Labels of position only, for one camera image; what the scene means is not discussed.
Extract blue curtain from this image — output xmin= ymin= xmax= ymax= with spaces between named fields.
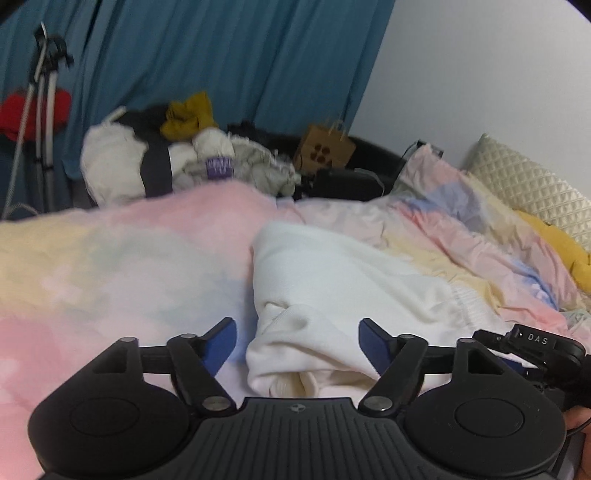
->
xmin=61 ymin=0 xmax=397 ymax=182
xmin=0 ymin=0 xmax=100 ymax=204

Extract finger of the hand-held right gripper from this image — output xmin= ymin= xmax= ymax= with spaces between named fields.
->
xmin=473 ymin=329 xmax=539 ymax=371

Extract black leather bench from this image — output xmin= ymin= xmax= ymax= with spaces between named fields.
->
xmin=277 ymin=133 xmax=410 ymax=202

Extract cream quilted pillow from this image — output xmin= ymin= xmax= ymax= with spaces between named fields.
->
xmin=462 ymin=134 xmax=591 ymax=253

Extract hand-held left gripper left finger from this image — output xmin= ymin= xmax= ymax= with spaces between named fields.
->
xmin=90 ymin=318 xmax=238 ymax=415

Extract mustard garment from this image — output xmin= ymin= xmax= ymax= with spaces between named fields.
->
xmin=160 ymin=91 xmax=219 ymax=141

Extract grey jacket with purple label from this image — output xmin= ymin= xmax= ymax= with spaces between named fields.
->
xmin=173 ymin=127 xmax=302 ymax=197

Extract white cable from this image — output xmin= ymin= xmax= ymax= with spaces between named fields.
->
xmin=355 ymin=167 xmax=387 ymax=197

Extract pastel pillow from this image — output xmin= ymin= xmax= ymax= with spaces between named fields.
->
xmin=397 ymin=143 xmax=468 ymax=197

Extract white pants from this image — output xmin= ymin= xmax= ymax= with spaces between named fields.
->
xmin=245 ymin=220 xmax=528 ymax=398

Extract silver tripod stand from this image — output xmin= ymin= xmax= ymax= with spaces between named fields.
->
xmin=0 ymin=23 xmax=75 ymax=219

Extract white fleece garment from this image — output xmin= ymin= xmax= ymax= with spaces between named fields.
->
xmin=80 ymin=108 xmax=153 ymax=208

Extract pastel duvet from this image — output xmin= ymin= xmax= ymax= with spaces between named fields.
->
xmin=0 ymin=143 xmax=591 ymax=480

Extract black case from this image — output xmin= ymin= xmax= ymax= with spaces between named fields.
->
xmin=313 ymin=167 xmax=385 ymax=202

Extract dark fuzzy garment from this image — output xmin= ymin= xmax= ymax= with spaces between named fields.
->
xmin=226 ymin=120 xmax=305 ymax=153

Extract red cloth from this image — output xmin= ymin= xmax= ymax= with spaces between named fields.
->
xmin=0 ymin=90 xmax=73 ymax=142

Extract brown paper bag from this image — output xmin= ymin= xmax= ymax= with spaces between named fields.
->
xmin=294 ymin=119 xmax=358 ymax=173

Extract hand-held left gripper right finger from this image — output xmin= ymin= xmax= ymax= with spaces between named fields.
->
xmin=359 ymin=318 xmax=506 ymax=415

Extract black garment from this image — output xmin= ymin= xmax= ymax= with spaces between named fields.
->
xmin=122 ymin=105 xmax=175 ymax=198

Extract person's right hand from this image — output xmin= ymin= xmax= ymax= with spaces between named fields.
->
xmin=564 ymin=406 xmax=591 ymax=435

